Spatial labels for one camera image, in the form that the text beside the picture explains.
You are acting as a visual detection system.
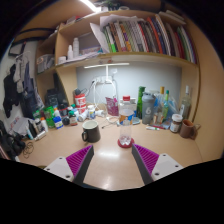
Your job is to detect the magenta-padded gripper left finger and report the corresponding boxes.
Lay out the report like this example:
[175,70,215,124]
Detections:
[43,144,95,186]

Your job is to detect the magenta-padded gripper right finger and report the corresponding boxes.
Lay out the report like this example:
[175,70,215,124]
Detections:
[131,143,185,186]

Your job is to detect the clear red-capped water bottle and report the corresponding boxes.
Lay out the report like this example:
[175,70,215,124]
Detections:
[118,95,136,148]

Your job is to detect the black mug white inside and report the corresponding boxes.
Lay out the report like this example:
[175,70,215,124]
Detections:
[81,119,102,144]

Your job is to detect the flat round red coaster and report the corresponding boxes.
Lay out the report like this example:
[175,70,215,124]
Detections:
[116,137,136,149]

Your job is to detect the red and green pen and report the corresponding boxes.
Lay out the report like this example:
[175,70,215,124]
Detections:
[145,125,167,131]

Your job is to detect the small dark labelled bottle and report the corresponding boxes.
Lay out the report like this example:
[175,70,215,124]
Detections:
[68,110,79,127]

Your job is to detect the white bottle blue cap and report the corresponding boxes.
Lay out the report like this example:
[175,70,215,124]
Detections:
[52,108,64,130]

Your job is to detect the brown jar white lid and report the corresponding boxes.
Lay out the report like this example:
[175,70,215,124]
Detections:
[169,113,184,134]

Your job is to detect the grey shaker bottle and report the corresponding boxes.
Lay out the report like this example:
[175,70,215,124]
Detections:
[141,92,157,125]

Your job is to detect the small white bottle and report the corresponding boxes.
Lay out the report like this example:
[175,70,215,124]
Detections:
[87,104,97,120]

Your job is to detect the brown mug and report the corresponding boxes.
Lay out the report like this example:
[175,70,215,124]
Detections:
[179,118,202,140]

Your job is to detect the green plastic bottle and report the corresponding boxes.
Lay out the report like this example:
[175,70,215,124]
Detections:
[43,105,56,129]

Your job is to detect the slim green glass bottle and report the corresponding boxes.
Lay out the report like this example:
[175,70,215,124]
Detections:
[162,89,171,123]

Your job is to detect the red and white canister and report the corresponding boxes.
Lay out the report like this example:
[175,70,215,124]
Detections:
[73,93,87,114]

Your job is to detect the tall dark green bottle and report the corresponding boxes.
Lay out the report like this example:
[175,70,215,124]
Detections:
[136,86,147,120]

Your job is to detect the clear bottle yellow cap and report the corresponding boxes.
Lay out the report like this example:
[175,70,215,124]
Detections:
[158,86,166,124]

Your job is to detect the magenta pouch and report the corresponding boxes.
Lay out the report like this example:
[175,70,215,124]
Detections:
[105,96,120,117]

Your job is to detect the tall clear glass bottle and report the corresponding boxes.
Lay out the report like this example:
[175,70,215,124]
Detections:
[179,85,192,121]

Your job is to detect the black box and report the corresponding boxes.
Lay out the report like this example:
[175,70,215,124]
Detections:
[44,87,61,108]

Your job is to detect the white power strip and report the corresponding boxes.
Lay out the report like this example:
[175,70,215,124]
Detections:
[92,75,115,85]

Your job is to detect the dark hanging clothes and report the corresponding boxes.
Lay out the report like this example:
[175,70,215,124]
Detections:
[2,54,38,118]

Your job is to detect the white desk lamp bar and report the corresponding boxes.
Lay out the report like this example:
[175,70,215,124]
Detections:
[83,62,130,83]

